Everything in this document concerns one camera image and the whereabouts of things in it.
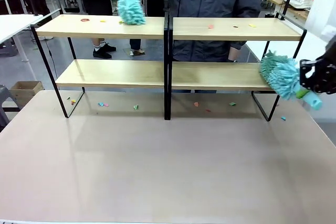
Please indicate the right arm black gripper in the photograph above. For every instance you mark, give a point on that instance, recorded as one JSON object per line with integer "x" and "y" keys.
{"x": 326, "y": 72}

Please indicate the teal chenille duster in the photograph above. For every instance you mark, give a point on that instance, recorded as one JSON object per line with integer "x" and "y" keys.
{"x": 281, "y": 77}
{"x": 130, "y": 3}

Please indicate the person's left forearm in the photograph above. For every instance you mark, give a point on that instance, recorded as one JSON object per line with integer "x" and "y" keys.
{"x": 233, "y": 53}

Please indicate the white table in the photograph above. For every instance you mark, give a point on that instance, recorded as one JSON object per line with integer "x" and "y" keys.
{"x": 13, "y": 24}
{"x": 253, "y": 51}

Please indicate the black round base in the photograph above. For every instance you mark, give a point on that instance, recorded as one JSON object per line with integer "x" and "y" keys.
{"x": 269, "y": 15}

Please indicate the wooden work table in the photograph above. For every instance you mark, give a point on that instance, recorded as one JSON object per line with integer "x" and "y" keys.
{"x": 294, "y": 6}

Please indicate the black wristwatch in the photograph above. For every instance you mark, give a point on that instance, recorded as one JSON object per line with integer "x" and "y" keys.
{"x": 232, "y": 61}

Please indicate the person in dark jacket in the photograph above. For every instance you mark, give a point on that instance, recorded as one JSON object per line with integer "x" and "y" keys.
{"x": 210, "y": 3}

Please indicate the background person blue jeans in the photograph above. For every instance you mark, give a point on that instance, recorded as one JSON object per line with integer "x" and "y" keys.
{"x": 136, "y": 45}

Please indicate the cardboard box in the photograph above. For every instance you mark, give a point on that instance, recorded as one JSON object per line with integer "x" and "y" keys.
{"x": 26, "y": 91}

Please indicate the wooden shelf black frame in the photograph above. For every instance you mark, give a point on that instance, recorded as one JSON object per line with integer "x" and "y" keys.
{"x": 275, "y": 31}
{"x": 105, "y": 28}

